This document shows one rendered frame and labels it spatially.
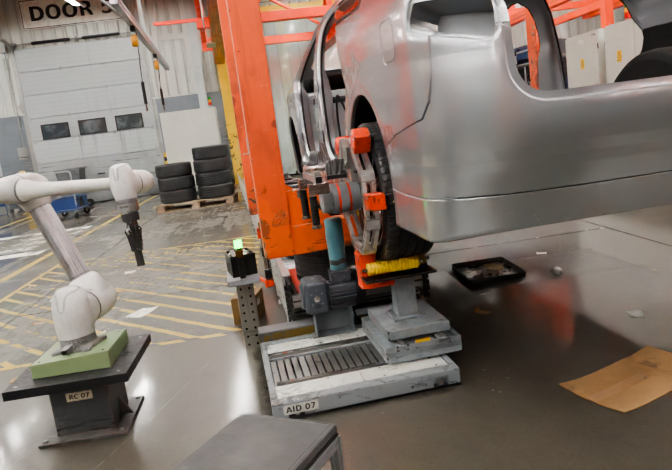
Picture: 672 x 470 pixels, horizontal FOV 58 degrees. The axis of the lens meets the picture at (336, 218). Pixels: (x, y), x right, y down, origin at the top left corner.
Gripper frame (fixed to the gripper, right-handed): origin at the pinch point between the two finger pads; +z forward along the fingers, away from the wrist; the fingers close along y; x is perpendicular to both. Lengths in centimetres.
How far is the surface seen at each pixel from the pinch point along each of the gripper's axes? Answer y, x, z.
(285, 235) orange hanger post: -68, 52, 11
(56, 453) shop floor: 27, -42, 72
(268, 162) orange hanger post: -66, 51, -30
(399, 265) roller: -24, 111, 27
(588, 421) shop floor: 35, 170, 82
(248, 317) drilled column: -75, 21, 55
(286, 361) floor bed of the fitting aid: -35, 47, 69
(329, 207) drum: -26, 83, -5
